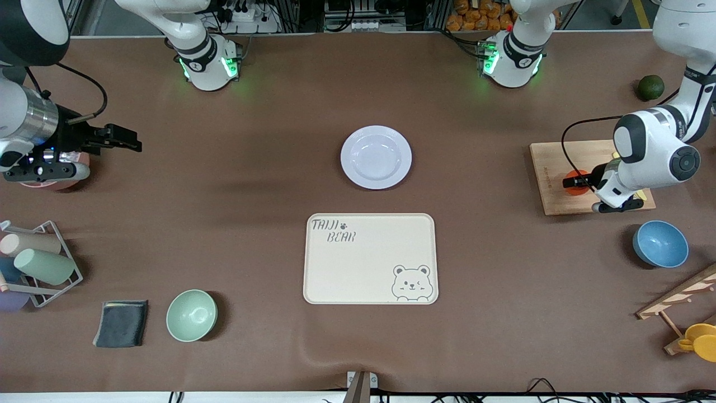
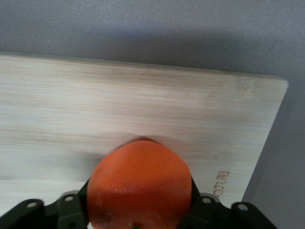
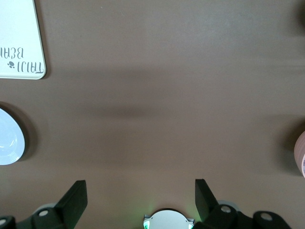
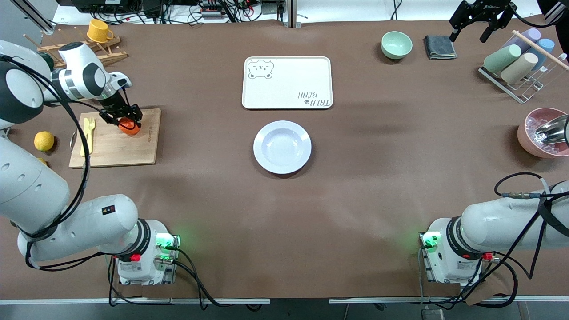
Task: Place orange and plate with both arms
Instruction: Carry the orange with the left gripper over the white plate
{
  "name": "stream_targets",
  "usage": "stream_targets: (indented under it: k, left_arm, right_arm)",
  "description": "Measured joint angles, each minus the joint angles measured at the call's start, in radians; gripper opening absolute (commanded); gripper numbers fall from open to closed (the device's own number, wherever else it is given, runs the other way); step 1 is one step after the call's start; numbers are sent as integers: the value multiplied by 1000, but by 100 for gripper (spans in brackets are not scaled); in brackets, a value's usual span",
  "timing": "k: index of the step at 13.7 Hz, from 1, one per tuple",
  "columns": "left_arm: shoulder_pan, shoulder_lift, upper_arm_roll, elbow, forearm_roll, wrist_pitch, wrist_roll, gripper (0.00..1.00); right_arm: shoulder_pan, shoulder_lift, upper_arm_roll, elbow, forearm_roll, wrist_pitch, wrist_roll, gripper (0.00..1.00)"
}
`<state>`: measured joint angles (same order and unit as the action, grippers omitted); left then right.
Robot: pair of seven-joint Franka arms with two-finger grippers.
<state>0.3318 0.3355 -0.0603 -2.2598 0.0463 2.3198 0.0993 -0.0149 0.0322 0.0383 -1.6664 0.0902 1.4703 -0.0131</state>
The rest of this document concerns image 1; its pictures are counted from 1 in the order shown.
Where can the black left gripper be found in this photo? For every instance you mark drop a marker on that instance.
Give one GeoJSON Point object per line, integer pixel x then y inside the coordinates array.
{"type": "Point", "coordinates": [596, 175]}

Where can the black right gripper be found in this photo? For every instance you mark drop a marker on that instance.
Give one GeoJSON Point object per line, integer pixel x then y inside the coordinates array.
{"type": "Point", "coordinates": [70, 136]}

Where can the orange fruit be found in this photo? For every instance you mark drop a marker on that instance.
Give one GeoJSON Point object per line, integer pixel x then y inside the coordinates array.
{"type": "Point", "coordinates": [576, 192]}

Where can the pale lavender plate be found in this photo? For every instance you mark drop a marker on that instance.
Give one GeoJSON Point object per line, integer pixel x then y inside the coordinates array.
{"type": "Point", "coordinates": [376, 158]}

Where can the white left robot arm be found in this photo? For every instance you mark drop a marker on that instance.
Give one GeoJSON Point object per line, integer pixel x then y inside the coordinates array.
{"type": "Point", "coordinates": [654, 145]}

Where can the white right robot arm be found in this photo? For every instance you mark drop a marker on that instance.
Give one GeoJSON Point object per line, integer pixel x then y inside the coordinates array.
{"type": "Point", "coordinates": [204, 61]}

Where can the wooden cutting board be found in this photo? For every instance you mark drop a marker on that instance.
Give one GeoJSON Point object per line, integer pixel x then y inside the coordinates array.
{"type": "Point", "coordinates": [548, 168]}

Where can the pink bowl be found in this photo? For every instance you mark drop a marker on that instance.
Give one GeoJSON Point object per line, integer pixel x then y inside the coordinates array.
{"type": "Point", "coordinates": [61, 185]}

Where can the blue bowl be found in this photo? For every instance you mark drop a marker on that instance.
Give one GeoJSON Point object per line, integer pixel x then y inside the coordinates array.
{"type": "Point", "coordinates": [661, 244]}

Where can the dark green lime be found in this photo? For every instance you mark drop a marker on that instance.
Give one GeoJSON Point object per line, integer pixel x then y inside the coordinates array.
{"type": "Point", "coordinates": [651, 88]}

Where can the beige cup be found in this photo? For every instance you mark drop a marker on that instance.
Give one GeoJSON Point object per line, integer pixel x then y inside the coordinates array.
{"type": "Point", "coordinates": [31, 244]}

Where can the mint green cup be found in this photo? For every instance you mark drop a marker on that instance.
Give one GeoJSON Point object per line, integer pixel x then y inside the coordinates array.
{"type": "Point", "coordinates": [45, 266]}

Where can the wooden peg dish rack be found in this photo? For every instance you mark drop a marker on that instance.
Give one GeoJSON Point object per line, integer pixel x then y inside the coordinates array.
{"type": "Point", "coordinates": [679, 294]}

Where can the white power strip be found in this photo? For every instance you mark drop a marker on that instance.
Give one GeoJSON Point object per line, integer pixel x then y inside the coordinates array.
{"type": "Point", "coordinates": [246, 19]}

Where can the blue cup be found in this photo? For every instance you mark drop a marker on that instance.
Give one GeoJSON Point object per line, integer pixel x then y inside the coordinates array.
{"type": "Point", "coordinates": [8, 271]}

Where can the dark grey cloth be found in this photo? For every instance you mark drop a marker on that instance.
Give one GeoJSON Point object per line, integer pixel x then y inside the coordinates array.
{"type": "Point", "coordinates": [120, 324]}

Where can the mint green bowl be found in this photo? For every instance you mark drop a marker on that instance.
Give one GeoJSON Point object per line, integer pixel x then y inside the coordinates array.
{"type": "Point", "coordinates": [191, 315]}

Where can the pile of orange fruits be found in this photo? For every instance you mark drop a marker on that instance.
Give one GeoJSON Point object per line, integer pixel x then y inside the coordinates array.
{"type": "Point", "coordinates": [481, 14]}

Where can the purple cup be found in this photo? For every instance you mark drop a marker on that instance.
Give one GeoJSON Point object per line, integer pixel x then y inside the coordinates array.
{"type": "Point", "coordinates": [12, 301]}

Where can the yellow round dish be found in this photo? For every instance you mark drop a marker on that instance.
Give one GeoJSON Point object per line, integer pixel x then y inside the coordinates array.
{"type": "Point", "coordinates": [707, 350]}

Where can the cream tray with bear print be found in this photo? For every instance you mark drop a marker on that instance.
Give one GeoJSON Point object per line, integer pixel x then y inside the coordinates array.
{"type": "Point", "coordinates": [363, 263]}

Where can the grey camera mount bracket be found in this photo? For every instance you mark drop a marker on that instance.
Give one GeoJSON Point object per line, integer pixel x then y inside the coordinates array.
{"type": "Point", "coordinates": [361, 386]}

